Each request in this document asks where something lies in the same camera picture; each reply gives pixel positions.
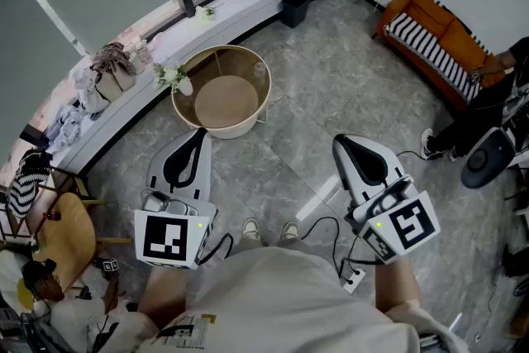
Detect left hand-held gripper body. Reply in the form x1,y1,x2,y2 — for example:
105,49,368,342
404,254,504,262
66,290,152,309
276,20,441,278
134,188,219,270

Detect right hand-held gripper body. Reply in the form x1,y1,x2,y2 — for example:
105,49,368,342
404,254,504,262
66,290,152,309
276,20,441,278
346,174,441,265

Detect person's left forearm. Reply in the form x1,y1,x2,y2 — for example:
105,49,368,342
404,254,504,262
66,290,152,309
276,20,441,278
137,265,192,331

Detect person's right forearm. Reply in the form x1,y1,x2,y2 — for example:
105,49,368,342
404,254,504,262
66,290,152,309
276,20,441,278
374,254,423,315

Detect round glass-top side table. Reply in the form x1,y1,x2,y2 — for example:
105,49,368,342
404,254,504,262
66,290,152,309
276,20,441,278
170,44,273,141

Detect person's right beige sneaker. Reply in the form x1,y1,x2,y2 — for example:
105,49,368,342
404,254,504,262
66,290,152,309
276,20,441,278
280,221,301,241

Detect person's beige sneaker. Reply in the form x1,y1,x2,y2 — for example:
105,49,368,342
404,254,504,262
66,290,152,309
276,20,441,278
280,221,301,241
241,217,263,243

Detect person's left beige sneaker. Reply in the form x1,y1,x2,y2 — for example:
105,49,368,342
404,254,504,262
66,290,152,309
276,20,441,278
241,217,263,243

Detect person's grey trousers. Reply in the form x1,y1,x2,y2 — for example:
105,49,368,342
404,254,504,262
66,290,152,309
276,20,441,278
228,236,312,257

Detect white power strip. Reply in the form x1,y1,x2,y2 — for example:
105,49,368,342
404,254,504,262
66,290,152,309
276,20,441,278
341,267,367,294

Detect dark round seat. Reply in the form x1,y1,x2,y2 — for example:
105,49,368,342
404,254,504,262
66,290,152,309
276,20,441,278
460,126,518,190

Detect white flower bouquet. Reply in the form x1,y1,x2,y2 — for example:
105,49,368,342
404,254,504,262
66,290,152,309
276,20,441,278
151,62,190,94

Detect beige tote bag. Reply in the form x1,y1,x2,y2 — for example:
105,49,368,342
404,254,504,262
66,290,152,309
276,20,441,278
94,68,137,103

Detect wooden stool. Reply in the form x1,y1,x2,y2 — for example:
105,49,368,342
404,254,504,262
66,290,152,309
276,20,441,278
31,192,133,291

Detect pale blue clothes pile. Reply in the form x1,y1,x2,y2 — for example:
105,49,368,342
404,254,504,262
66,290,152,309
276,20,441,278
43,103,90,154

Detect white crumpled cloth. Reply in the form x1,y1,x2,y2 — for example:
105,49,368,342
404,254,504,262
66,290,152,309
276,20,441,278
72,65,111,115

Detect white ornaments cluster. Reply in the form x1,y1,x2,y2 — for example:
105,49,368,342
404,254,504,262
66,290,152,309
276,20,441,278
126,36,154,74

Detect black white striped blanket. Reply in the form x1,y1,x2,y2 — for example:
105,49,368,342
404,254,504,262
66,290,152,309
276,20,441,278
383,12,484,103

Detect white window ledge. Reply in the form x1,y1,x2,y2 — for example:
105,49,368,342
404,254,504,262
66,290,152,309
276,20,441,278
43,0,299,175

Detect striped knit garment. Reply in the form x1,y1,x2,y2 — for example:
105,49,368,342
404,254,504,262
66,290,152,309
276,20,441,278
4,147,54,219

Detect fried egg shaped cushion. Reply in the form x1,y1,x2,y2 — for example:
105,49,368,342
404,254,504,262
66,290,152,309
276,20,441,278
0,250,41,315

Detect orange sofa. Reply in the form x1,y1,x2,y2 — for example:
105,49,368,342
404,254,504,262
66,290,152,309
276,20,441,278
373,0,508,113

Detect small white flower sprig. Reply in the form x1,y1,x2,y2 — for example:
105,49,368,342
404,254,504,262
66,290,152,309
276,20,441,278
193,5,226,24

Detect black waste bin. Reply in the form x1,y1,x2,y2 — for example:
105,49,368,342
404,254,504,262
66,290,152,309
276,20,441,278
281,0,312,29

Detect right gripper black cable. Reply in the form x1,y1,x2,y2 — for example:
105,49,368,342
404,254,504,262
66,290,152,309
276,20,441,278
300,216,384,287

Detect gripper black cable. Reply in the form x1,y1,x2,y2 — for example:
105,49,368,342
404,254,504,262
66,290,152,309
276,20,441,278
300,216,384,287
197,232,235,266

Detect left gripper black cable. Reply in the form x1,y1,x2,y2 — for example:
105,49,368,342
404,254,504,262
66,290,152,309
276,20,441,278
197,232,235,266

